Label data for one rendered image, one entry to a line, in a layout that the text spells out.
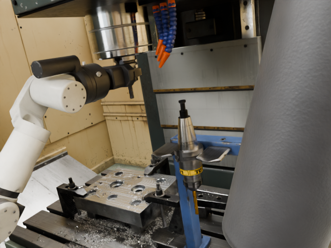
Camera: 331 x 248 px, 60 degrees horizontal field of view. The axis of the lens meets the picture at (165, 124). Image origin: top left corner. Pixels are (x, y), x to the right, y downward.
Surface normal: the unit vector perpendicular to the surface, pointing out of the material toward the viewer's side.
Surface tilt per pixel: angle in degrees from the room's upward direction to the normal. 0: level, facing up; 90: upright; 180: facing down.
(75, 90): 101
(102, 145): 90
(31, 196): 24
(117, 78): 90
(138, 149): 90
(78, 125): 90
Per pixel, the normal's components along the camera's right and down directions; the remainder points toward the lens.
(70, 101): 0.84, 0.22
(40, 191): 0.20, -0.86
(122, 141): -0.54, 0.31
